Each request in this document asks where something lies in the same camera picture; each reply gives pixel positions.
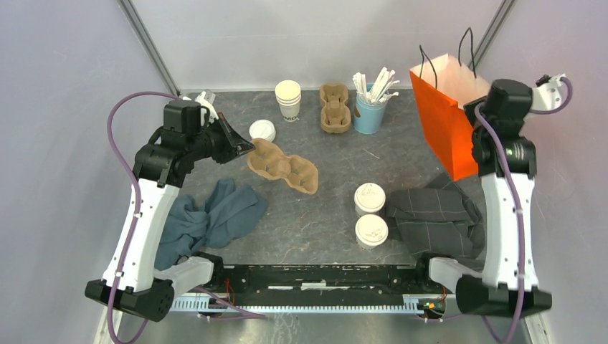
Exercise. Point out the blue-grey cloth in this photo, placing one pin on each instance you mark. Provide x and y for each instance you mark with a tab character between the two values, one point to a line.
228	213

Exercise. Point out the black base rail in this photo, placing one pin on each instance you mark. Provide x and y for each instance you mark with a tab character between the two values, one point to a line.
319	284

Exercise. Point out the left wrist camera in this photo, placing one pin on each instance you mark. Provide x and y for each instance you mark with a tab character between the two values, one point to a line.
189	114

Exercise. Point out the lidded white coffee cup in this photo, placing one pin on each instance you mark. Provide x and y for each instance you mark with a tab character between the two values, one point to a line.
371	231

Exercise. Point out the white wrapped straws bundle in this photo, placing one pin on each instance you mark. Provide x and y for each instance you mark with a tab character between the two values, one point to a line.
378	93

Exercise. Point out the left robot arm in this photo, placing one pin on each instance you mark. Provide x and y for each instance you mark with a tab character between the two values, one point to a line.
131	283

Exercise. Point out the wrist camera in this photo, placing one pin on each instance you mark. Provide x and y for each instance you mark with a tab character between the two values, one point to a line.
189	114
550	95

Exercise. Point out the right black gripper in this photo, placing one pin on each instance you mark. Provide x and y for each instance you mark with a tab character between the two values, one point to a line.
471	112

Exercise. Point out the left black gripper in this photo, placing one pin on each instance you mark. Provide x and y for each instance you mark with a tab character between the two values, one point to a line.
241	146

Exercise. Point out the blue straw holder cup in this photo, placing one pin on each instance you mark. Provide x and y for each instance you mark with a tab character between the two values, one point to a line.
368	118

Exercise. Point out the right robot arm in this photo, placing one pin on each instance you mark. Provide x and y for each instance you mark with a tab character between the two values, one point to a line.
507	285

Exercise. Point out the brown cardboard cup carrier stack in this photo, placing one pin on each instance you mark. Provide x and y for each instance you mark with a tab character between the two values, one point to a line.
335	116

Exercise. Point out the orange paper bag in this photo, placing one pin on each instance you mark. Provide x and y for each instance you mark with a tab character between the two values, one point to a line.
442	86

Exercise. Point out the white cable duct strip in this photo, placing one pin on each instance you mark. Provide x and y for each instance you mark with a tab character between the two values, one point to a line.
202	303

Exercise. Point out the stack of paper cups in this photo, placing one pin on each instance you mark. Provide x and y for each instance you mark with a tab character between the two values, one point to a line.
288	96

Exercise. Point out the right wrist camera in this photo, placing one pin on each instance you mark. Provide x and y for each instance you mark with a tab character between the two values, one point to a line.
550	95

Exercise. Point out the dark grey checked cloth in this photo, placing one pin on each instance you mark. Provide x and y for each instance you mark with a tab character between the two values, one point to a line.
438	218

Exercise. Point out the stack of white lids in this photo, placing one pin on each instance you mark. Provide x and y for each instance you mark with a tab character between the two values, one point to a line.
263	129

